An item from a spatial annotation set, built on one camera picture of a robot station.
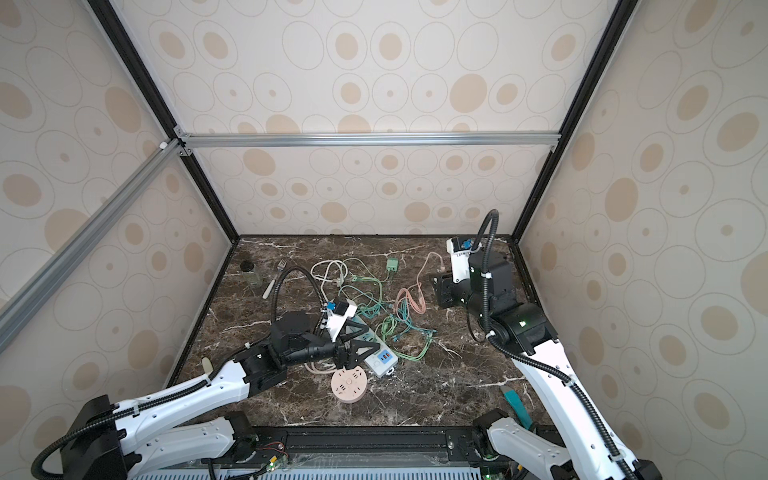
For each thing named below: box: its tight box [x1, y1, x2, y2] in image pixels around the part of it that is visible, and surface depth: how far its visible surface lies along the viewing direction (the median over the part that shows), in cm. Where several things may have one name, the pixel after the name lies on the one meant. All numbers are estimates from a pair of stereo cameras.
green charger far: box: [386, 258, 399, 272], surface depth 111 cm
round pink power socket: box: [331, 367, 368, 404], surface depth 83 cm
